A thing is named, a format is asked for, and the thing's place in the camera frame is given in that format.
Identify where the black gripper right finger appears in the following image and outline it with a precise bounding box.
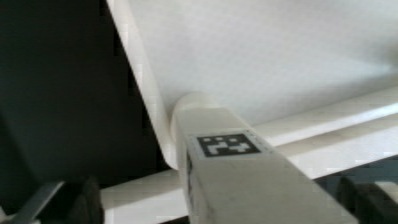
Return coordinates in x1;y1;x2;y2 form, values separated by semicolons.
336;177;398;224

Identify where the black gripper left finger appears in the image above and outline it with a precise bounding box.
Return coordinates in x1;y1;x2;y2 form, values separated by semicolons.
6;176;105;224

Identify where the white desk leg one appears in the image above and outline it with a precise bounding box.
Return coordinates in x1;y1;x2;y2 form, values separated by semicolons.
173;93;359;224

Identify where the white desk tabletop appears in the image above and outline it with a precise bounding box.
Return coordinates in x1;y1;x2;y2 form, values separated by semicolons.
105;0;398;159

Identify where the white L-shaped obstacle fence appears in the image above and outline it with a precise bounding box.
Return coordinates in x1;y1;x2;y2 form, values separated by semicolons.
98;113;398;224

